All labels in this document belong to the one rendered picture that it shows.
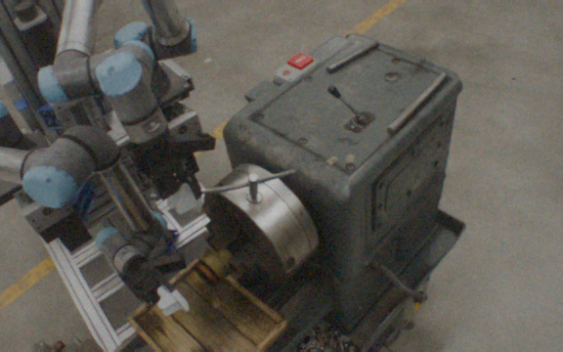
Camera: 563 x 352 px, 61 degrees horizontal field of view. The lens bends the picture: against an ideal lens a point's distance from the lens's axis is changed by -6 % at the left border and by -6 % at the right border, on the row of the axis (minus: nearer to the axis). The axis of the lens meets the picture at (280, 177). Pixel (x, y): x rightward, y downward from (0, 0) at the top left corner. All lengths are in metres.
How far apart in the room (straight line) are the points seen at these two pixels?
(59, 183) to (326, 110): 0.71
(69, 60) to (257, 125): 0.56
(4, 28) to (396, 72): 1.18
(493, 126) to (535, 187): 0.52
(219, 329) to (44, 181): 0.62
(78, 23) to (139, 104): 0.30
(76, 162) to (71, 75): 0.29
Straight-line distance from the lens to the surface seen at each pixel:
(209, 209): 1.27
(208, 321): 1.46
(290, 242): 1.23
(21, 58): 1.74
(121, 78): 0.87
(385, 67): 1.53
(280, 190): 1.24
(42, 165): 1.23
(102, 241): 1.44
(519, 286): 2.59
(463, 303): 2.48
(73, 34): 1.09
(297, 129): 1.34
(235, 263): 1.28
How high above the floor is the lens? 2.15
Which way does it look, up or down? 47 degrees down
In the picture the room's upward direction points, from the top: 10 degrees counter-clockwise
